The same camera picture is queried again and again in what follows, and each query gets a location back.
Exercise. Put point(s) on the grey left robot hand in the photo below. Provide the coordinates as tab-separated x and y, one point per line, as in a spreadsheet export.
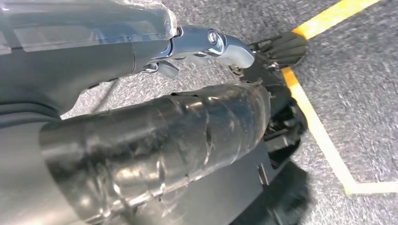
155	139

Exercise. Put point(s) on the yellow floor tape square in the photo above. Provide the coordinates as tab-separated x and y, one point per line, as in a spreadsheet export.
316	124

